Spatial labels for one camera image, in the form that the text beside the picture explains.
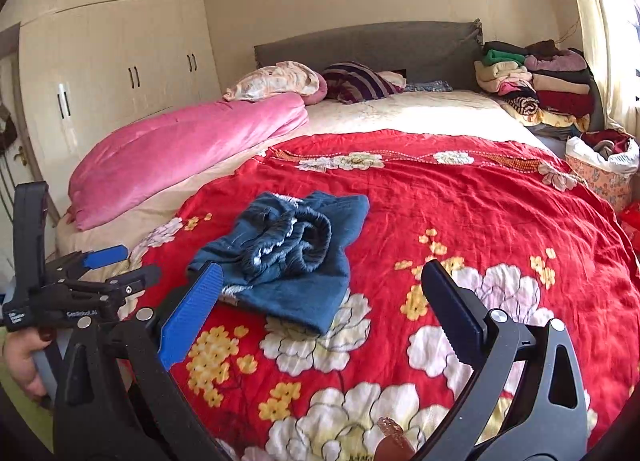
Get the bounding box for blue denim pants lace hem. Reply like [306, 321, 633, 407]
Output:
[188, 191, 370, 334]

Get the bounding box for green sleeved left forearm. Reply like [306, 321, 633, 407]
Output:
[1, 328, 54, 460]

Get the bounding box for left hand red nails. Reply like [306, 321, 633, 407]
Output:
[2, 328, 55, 401]

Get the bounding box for red floral bedspread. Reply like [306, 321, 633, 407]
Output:
[141, 130, 639, 460]

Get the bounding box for pink satin quilt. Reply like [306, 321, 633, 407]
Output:
[68, 92, 308, 230]

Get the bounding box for bags hanging on door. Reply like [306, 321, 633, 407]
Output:
[0, 103, 17, 221]

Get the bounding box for cream bed sheet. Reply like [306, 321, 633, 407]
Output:
[55, 90, 551, 255]

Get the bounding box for basket of clothes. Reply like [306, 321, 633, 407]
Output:
[564, 129, 639, 213]

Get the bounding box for stack of folded clothes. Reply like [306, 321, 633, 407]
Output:
[474, 39, 605, 141]

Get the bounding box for purple striped pillow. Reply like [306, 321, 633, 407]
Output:
[321, 62, 399, 104]

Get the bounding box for grey upholstered headboard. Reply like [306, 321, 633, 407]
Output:
[254, 20, 483, 92]

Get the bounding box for beige floral pillow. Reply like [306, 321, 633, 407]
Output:
[222, 61, 328, 106]

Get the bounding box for cream window curtain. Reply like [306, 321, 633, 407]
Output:
[576, 0, 639, 137]

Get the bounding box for cream wardrobe with black handles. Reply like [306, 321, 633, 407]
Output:
[1, 0, 221, 213]

